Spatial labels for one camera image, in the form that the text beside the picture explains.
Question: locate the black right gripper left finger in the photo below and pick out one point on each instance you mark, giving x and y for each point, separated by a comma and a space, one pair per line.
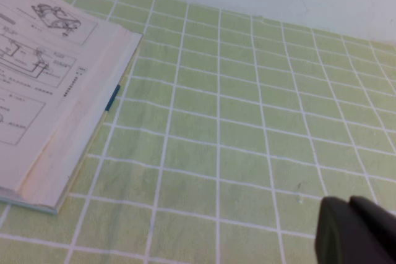
340, 239

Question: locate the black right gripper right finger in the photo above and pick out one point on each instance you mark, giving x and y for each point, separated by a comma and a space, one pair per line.
377, 220

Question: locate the technical book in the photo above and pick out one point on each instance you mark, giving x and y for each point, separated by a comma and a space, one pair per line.
46, 91

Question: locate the green checked tablecloth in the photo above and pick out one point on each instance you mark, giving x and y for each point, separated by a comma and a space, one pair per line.
232, 121

